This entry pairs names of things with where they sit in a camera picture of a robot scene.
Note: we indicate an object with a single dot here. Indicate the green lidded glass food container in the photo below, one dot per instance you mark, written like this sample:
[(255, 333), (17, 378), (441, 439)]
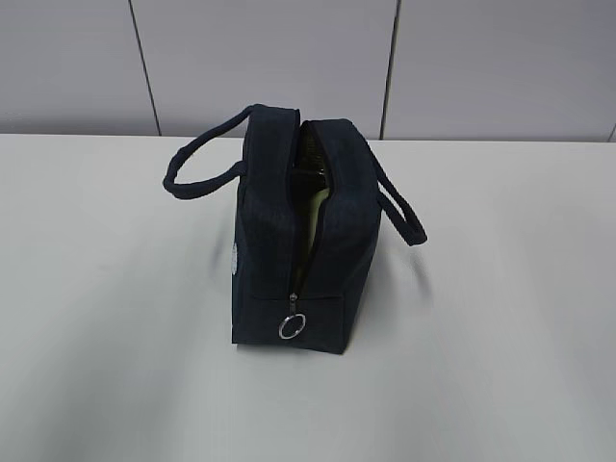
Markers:
[(308, 208)]

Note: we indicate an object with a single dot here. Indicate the dark navy fabric lunch bag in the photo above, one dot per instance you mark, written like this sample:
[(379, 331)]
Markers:
[(284, 154)]

